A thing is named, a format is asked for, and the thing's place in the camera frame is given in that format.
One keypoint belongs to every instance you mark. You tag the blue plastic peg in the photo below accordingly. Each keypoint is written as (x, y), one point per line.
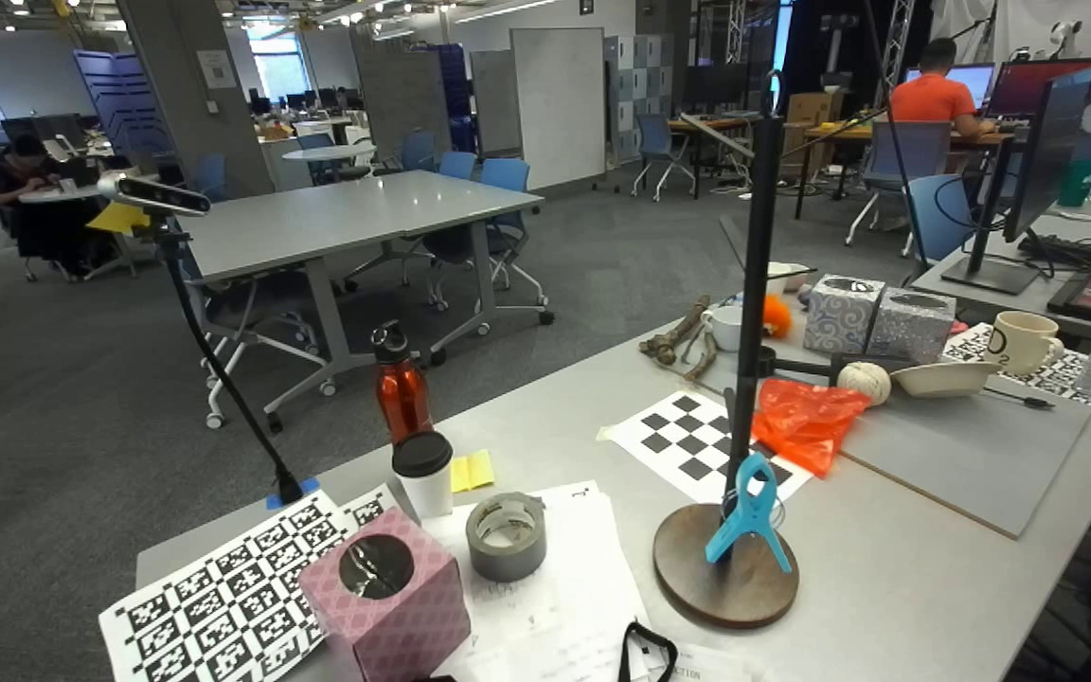
(755, 504)

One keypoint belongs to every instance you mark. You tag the black hanger stand wooden base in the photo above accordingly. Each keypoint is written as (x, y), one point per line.
(755, 317)

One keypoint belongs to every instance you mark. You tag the yellow sticky note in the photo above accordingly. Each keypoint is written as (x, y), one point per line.
(470, 471)

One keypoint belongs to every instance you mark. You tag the red water bottle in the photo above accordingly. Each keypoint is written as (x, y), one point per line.
(403, 404)

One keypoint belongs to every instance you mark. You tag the black white checkerboard paper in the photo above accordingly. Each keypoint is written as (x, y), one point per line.
(679, 439)

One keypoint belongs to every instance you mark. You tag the blue office chair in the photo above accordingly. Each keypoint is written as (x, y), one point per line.
(506, 177)

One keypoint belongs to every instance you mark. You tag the white cup with black lid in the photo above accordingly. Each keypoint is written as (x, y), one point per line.
(426, 479)

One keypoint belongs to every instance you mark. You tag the small orange ball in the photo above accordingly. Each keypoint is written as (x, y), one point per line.
(777, 317)

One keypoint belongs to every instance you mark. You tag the white partition board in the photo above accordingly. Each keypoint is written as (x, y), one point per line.
(557, 106)

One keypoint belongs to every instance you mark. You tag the large grey office table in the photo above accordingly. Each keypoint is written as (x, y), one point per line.
(343, 214)

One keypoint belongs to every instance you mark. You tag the orange plastic bag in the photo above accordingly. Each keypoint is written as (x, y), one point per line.
(813, 421)

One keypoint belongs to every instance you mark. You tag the white patterned box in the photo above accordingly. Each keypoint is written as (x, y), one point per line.
(842, 317)
(910, 327)

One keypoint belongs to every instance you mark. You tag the office chair with white legs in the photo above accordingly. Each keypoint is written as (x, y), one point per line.
(245, 335)

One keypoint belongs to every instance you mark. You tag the white ball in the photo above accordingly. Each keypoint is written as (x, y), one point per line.
(865, 380)

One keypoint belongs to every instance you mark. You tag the shallow beige bowl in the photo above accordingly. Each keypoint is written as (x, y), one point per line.
(943, 380)

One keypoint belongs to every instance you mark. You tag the grey office chair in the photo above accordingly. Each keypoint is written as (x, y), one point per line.
(900, 154)

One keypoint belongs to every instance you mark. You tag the printed marker tag sheet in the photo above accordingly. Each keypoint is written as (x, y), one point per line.
(218, 607)

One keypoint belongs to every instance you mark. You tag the grey rectangular mat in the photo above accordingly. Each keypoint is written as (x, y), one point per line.
(975, 457)

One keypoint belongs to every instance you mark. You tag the person in orange shirt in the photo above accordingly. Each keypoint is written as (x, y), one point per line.
(928, 101)

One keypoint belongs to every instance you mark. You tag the cream ceramic mug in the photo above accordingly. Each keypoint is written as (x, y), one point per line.
(1024, 341)

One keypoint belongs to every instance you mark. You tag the marker tag sheet under mug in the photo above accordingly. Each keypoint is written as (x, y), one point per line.
(1078, 374)

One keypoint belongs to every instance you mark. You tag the seated person in dark clothes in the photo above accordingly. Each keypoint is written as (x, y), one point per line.
(34, 192)

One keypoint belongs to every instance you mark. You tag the black computer monitor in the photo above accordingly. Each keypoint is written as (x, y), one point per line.
(1051, 138)

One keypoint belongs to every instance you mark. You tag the black camera on thin stand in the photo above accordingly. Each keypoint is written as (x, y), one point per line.
(160, 195)

